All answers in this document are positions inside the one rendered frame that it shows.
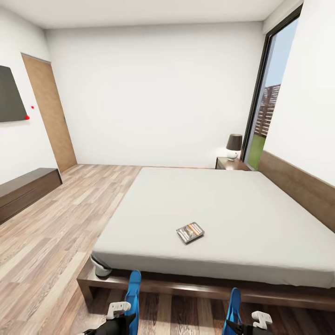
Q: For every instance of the bed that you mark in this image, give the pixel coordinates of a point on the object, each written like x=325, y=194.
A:
x=270, y=233

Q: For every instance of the sandal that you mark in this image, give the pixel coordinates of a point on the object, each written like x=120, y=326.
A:
x=133, y=298
x=233, y=311

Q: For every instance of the bench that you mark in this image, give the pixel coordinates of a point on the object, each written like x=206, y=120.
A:
x=23, y=191

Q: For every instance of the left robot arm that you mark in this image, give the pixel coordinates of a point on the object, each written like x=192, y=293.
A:
x=115, y=324

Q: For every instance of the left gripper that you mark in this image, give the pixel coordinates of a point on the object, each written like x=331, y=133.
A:
x=119, y=326

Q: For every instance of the hardback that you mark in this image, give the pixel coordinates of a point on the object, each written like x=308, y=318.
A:
x=190, y=232

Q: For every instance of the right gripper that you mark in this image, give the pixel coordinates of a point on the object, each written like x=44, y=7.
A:
x=246, y=329

